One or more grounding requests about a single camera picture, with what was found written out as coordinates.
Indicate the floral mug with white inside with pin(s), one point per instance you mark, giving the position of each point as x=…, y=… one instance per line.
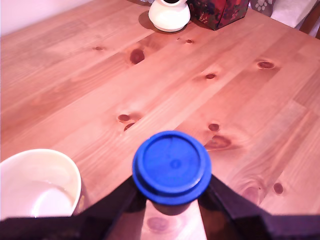
x=37, y=185

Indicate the dark floral tissue box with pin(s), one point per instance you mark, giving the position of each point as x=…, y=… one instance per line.
x=217, y=12

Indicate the grey paw print cloth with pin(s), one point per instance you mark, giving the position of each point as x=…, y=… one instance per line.
x=261, y=6

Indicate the small white round camera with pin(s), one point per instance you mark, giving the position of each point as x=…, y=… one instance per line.
x=169, y=15

